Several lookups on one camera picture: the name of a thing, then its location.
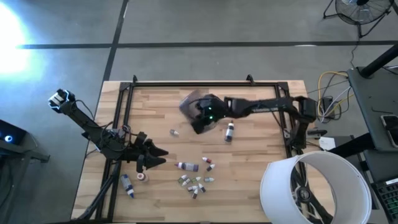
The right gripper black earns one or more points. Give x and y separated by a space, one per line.
214 109

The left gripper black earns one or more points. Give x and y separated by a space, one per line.
133 152

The large black food coloring bottle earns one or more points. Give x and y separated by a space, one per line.
229 133

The translucent grey plastic bin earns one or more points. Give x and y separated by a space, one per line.
186 104

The large purple food coloring bottle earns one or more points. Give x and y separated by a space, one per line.
188 166

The small yellow-green food coloring bottle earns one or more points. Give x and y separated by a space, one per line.
181 180

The large blue food coloring bottle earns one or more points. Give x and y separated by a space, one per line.
126 183

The small white-labelled food coloring bottle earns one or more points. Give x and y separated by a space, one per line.
186 182

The small blue food coloring bottle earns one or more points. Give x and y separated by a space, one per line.
208 179

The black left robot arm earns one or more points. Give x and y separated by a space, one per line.
84 119

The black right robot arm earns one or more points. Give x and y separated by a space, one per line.
267 105

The small navy food coloring bottle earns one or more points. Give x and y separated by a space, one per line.
192 188

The black wheeled stand base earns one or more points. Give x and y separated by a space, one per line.
303 194

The white paper sheet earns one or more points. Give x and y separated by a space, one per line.
326 143

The black power adapter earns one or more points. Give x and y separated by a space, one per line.
328 104

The black box with blue light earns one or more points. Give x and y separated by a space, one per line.
12 133

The black hex key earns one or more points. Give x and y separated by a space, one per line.
382 110

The dark grey lower desk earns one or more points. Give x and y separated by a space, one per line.
379 165

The black smartphone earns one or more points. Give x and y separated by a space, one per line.
391 127

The black pole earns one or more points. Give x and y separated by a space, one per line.
379 60

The black floor fan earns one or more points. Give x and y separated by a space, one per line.
357 14

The backlit black keyboard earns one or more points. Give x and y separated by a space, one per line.
388 199

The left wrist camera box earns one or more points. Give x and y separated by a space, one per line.
140 138

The black aluminium table frame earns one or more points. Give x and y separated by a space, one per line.
202 84

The black frame bracket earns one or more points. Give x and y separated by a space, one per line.
134 79
250 79

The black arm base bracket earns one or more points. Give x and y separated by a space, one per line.
317 133
85 136

